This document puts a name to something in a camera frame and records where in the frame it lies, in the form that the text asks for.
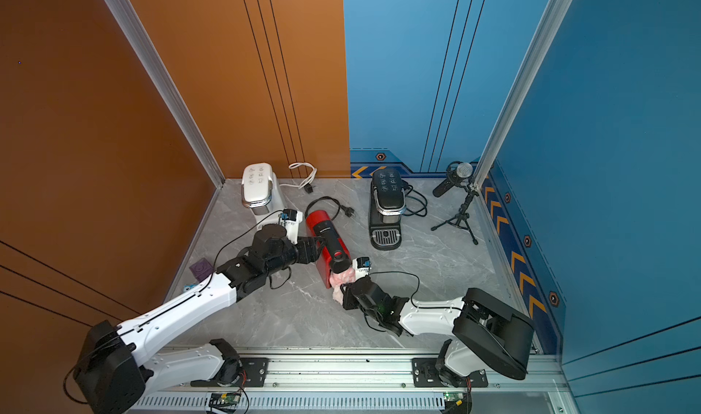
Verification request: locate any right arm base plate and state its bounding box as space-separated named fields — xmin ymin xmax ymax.
xmin=411 ymin=357 xmax=489 ymax=388

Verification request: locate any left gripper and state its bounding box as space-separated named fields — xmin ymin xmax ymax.
xmin=264 ymin=235 xmax=327 ymax=280

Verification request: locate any red machine black power cable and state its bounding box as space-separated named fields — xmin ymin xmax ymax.
xmin=304 ymin=196 xmax=356 ymax=223

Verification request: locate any pink striped towel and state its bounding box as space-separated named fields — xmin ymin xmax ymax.
xmin=330 ymin=268 xmax=365 ymax=304

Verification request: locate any left green circuit board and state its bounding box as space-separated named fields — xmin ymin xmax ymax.
xmin=206 ymin=392 xmax=248 ymax=413

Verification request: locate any green circuit board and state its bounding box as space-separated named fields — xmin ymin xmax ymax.
xmin=206 ymin=392 xmax=248 ymax=413
xmin=441 ymin=393 xmax=473 ymax=414

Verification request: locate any aluminium front rail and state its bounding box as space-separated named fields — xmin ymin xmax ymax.
xmin=126 ymin=350 xmax=578 ymax=413

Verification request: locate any white power cable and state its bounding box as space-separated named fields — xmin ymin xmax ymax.
xmin=278 ymin=161 xmax=319 ymax=195

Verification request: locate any black microphone on tripod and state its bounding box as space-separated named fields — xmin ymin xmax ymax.
xmin=429 ymin=160 xmax=480 ymax=246

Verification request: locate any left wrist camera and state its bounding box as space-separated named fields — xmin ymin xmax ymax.
xmin=279 ymin=209 xmax=304 ymax=244

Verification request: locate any purple square card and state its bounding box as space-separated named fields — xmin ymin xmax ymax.
xmin=189 ymin=258 xmax=215 ymax=283

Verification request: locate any black coffee machine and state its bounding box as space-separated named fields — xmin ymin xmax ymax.
xmin=369 ymin=168 xmax=406 ymax=251

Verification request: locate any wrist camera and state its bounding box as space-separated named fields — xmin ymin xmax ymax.
xmin=279 ymin=209 xmax=304 ymax=244
xmin=352 ymin=257 xmax=372 ymax=279

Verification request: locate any right green circuit board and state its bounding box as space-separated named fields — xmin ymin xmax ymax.
xmin=441 ymin=393 xmax=473 ymax=414

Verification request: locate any red Nespresso coffee machine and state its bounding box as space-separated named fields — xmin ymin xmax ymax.
xmin=306 ymin=211 xmax=352 ymax=289

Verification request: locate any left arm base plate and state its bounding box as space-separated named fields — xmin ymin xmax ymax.
xmin=190 ymin=357 xmax=269 ymax=390

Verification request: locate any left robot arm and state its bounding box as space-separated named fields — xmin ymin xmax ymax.
xmin=69 ymin=224 xmax=326 ymax=413

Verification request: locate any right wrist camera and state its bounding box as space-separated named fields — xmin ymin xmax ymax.
xmin=352 ymin=257 xmax=372 ymax=279

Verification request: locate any white coffee machine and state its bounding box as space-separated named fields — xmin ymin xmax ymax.
xmin=241 ymin=162 xmax=284 ymax=229

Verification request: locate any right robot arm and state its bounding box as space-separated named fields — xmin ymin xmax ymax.
xmin=341 ymin=276 xmax=535 ymax=388

